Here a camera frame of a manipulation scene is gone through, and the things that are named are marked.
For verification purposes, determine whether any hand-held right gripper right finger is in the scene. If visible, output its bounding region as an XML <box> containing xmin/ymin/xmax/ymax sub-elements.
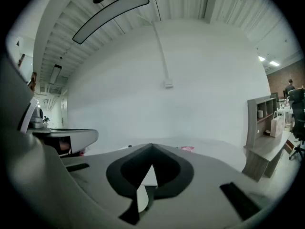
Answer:
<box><xmin>142</xmin><ymin>143</ymin><xmax>275</xmax><ymax>229</ymax></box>

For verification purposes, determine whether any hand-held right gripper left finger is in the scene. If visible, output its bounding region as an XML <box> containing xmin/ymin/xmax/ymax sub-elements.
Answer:
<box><xmin>61</xmin><ymin>143</ymin><xmax>153</xmax><ymax>227</ymax></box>

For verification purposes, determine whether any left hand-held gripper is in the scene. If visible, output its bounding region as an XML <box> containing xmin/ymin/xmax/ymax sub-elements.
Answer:
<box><xmin>18</xmin><ymin>96</ymin><xmax>99</xmax><ymax>157</ymax></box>

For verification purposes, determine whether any white oval marble table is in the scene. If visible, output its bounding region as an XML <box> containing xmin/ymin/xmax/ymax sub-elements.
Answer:
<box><xmin>84</xmin><ymin>137</ymin><xmax>247</xmax><ymax>174</ymax></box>

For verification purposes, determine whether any grey wooden desk with shelf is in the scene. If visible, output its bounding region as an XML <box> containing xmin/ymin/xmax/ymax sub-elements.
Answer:
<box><xmin>242</xmin><ymin>95</ymin><xmax>293</xmax><ymax>182</ymax></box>

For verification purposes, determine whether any long black-framed ceiling lamp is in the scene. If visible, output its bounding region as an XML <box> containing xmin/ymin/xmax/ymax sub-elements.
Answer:
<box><xmin>72</xmin><ymin>0</ymin><xmax>150</xmax><ymax>45</ymax></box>
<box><xmin>49</xmin><ymin>64</ymin><xmax>62</xmax><ymax>85</ymax></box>

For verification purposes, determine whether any beige paper bag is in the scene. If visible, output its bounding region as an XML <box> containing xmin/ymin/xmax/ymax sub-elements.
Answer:
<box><xmin>269</xmin><ymin>110</ymin><xmax>286</xmax><ymax>138</ymax></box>

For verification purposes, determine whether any black office chair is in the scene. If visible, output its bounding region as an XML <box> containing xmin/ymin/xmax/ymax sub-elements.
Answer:
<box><xmin>288</xmin><ymin>88</ymin><xmax>305</xmax><ymax>161</ymax></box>

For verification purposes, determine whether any white wall conduit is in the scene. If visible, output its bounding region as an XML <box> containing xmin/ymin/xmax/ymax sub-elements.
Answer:
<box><xmin>137</xmin><ymin>14</ymin><xmax>171</xmax><ymax>82</ymax></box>

